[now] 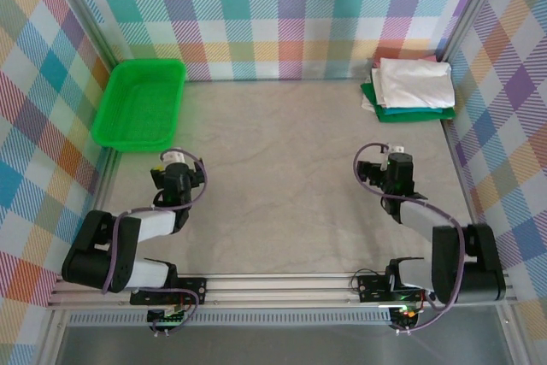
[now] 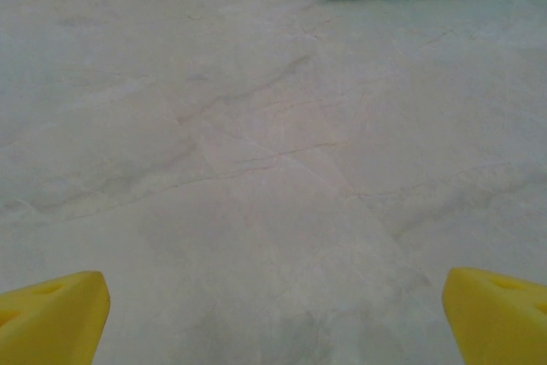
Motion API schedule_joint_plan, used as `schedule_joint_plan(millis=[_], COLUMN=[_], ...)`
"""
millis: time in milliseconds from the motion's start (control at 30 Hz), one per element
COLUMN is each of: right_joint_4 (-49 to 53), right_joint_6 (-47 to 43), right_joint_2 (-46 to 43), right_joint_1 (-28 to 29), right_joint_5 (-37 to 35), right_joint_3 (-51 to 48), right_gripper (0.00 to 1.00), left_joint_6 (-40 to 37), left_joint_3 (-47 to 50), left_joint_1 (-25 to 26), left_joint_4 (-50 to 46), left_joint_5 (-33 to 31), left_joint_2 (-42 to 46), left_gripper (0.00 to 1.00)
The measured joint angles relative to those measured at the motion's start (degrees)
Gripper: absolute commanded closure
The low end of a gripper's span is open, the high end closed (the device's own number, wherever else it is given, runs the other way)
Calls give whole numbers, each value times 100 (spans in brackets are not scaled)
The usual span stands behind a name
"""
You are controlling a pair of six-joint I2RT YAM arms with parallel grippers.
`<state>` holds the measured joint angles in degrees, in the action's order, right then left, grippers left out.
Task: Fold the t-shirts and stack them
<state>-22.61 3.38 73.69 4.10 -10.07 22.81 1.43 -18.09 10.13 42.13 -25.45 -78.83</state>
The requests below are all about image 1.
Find white t-shirt with red print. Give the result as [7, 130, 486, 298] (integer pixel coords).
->
[370, 56, 456, 109]

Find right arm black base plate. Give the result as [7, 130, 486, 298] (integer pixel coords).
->
[356, 273, 391, 303]

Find green plastic basket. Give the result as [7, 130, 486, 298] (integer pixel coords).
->
[91, 59, 188, 153]

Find teal folded t-shirt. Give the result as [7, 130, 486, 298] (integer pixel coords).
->
[381, 104, 444, 117]

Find aluminium frame post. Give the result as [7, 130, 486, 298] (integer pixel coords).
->
[435, 0, 512, 67]
[50, 0, 121, 69]

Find green folded t-shirt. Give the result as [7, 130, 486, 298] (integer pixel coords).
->
[361, 81, 456, 124]

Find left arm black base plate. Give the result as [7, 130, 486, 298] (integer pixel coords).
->
[177, 277, 209, 305]

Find perforated grey cable tray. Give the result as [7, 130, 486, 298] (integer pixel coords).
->
[63, 311, 397, 327]

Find aluminium side rail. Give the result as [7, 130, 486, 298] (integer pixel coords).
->
[442, 121, 495, 274]
[72, 149, 123, 276]

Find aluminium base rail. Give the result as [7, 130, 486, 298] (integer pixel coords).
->
[46, 273, 521, 310]

